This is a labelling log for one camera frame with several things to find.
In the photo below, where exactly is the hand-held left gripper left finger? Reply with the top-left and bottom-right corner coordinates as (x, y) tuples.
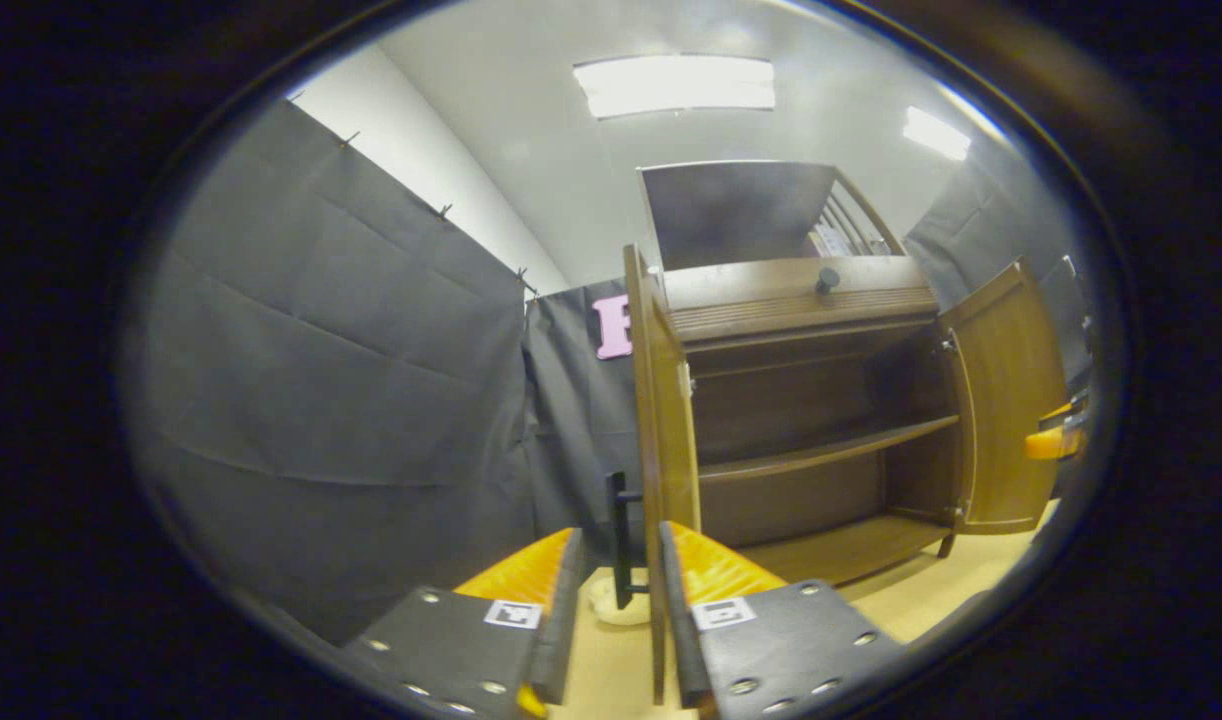
(343, 527), (586, 720)

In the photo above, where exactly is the large ceiling light panel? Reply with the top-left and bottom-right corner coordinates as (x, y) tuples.
(572, 54), (777, 121)

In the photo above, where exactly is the wooden inner shelf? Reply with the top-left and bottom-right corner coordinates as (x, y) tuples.
(697, 414), (962, 488)

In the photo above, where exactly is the wooden cabinet door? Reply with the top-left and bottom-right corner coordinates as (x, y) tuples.
(623, 243), (705, 707)
(936, 258), (1072, 536)

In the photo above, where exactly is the wooden cabinet drawer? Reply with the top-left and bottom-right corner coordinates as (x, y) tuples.
(661, 255), (940, 346)

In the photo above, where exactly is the wooden double-door shoe cabinet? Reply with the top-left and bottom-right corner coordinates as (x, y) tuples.
(636, 160), (972, 589)

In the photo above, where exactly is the cream round pad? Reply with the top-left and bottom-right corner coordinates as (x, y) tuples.
(584, 573), (654, 628)

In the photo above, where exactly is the black door handle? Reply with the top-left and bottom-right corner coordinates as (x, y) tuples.
(605, 471), (650, 610)

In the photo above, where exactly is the small ceiling light panel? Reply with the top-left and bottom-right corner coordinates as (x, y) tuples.
(902, 105), (972, 162)

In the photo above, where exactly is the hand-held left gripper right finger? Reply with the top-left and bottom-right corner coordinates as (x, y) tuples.
(658, 520), (902, 720)

